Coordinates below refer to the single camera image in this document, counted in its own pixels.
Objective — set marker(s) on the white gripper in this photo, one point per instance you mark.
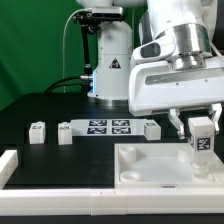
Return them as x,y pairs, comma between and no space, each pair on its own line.
154,87

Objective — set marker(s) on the white square tabletop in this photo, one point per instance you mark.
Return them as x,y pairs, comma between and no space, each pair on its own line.
157,165

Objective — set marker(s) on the white marker sheet with tags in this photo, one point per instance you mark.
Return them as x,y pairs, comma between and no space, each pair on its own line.
107,127

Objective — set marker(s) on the white obstacle wall front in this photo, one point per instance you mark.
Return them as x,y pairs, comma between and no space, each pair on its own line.
110,202

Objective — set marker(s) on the black camera on mount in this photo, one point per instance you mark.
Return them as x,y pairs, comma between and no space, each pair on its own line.
99,14

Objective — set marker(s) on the white obstacle wall left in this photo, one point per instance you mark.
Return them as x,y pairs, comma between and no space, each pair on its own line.
8,164

